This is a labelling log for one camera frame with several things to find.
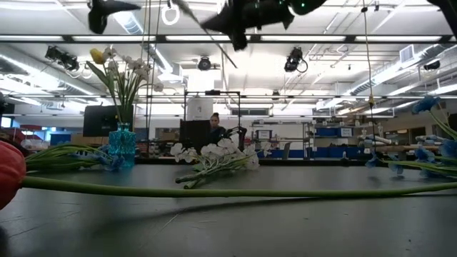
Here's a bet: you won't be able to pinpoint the blue artificial flower bunch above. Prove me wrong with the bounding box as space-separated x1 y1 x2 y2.
363 94 457 179
24 142 126 172

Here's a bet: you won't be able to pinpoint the cardboard box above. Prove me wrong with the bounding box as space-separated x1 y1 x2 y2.
70 133 109 146

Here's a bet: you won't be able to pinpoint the red artificial tulip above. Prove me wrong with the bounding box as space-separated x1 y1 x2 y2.
0 140 457 211

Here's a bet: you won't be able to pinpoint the row of blue bins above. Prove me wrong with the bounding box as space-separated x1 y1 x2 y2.
256 148 365 159

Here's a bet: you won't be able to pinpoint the black screen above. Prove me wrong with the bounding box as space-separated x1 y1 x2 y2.
179 119 212 153

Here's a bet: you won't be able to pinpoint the white cable loops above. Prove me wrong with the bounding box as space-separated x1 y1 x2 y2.
66 63 94 80

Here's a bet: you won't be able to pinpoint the white artificial flower bunch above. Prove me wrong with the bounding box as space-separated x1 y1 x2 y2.
103 46 165 126
169 138 272 190

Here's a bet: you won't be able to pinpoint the black rig frame bar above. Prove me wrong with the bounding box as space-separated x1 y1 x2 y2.
0 34 457 44

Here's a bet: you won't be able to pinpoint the white box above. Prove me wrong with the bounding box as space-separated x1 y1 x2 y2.
186 98 214 121

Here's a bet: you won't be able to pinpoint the black metal frame stand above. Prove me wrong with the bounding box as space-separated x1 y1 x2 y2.
184 90 242 160

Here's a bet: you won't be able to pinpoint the black ceiling camera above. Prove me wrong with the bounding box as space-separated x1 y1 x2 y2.
44 45 80 71
197 56 213 71
284 46 308 74

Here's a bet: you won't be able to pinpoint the long ceiling rail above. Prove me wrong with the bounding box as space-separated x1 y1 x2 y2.
0 94 457 101

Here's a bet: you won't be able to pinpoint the black monitor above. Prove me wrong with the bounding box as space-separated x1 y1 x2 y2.
83 104 134 138

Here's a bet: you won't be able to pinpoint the red shelf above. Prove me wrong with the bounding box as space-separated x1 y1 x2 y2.
14 124 44 143

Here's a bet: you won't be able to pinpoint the person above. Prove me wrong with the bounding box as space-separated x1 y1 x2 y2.
209 112 226 144

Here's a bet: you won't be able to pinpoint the blue glass vase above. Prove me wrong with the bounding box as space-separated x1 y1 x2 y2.
108 122 137 168

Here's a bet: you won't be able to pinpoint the white cable ring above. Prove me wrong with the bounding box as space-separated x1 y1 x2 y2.
160 4 181 26

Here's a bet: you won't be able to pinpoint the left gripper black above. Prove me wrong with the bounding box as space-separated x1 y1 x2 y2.
88 0 142 36

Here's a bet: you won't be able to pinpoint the blue shelf bins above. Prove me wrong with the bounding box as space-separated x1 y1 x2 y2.
316 127 354 138

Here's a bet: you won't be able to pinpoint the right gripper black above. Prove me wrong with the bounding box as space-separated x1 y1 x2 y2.
199 0 297 51

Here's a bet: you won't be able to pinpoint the hanging cable with yellow plug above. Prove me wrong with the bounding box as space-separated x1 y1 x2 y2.
361 6 376 160

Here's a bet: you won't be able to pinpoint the white air vent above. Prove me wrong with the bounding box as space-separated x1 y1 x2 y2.
398 44 416 64

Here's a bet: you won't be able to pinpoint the wooden workbench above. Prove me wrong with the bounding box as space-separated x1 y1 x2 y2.
373 144 443 153

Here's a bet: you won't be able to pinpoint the blue box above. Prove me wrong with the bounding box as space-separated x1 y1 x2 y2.
49 133 71 146

